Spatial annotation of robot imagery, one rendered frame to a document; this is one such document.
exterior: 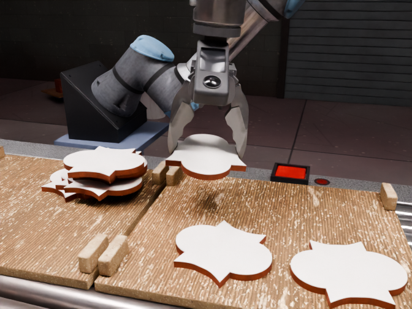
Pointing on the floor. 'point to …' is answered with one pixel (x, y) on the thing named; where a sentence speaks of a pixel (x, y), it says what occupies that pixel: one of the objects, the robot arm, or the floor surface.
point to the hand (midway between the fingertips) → (206, 154)
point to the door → (371, 9)
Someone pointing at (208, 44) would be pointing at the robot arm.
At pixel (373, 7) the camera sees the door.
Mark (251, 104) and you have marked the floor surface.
